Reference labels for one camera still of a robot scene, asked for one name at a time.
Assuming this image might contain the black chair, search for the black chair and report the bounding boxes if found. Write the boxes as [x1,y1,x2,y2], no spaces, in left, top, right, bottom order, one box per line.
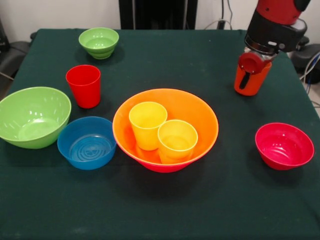
[0,17,38,81]

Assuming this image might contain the black equipment base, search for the black equipment base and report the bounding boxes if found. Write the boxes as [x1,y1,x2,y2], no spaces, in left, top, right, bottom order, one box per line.
[291,36,320,75]

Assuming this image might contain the blue and white cables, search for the blue and white cables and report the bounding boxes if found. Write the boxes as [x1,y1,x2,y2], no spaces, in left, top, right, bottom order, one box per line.
[299,51,320,86]

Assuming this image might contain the black cabinet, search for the black cabinet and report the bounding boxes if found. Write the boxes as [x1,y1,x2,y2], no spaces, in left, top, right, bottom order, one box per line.
[119,0,198,30]

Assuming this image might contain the red cup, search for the red cup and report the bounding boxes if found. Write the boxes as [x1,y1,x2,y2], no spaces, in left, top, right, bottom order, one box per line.
[65,64,102,109]

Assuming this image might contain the red bowl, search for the red bowl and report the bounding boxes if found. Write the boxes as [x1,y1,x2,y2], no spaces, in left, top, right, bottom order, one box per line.
[254,122,315,171]

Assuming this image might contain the large green bowl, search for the large green bowl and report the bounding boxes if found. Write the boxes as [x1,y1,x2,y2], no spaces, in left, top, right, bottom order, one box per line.
[0,86,72,150]

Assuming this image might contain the dark green tablecloth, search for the dark green tablecloth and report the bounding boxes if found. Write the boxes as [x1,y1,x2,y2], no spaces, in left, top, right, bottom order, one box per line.
[0,28,320,240]

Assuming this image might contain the white cable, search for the white cable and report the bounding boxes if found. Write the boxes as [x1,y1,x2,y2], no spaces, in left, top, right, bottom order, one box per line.
[203,18,233,30]

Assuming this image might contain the orange cup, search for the orange cup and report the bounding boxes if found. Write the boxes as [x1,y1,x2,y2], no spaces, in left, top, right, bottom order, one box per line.
[234,61,273,97]

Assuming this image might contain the large orange bowl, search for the large orange bowl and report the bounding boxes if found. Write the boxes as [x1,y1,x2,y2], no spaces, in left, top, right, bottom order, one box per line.
[112,88,220,167]

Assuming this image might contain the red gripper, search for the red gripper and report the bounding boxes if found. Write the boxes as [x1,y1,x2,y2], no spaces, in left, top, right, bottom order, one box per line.
[237,51,266,90]

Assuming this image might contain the blue bowl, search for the blue bowl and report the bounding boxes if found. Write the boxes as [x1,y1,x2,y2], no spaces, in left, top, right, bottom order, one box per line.
[57,116,118,171]

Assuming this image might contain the small green bowl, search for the small green bowl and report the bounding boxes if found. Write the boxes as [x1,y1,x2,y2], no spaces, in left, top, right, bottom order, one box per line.
[78,27,120,60]

